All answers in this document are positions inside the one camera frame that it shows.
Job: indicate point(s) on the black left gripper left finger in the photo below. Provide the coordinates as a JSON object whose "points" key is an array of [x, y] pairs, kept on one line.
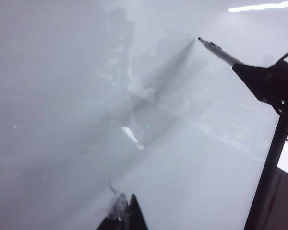
{"points": [[112, 220]]}

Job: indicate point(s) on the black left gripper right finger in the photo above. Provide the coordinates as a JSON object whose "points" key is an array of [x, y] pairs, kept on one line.
{"points": [[136, 218]]}

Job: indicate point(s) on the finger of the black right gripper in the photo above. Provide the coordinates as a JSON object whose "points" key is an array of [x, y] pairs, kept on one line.
{"points": [[254, 79]]}

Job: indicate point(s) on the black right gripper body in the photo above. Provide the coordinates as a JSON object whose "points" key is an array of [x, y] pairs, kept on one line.
{"points": [[283, 86]]}

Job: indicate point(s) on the white marker pen black cap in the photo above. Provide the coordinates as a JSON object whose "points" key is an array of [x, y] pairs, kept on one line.
{"points": [[220, 54]]}

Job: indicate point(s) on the black whiteboard stand frame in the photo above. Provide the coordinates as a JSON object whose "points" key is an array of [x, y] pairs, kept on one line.
{"points": [[266, 179]]}

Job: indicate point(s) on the white whiteboard with black frame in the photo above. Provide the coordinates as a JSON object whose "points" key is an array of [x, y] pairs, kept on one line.
{"points": [[62, 95]]}

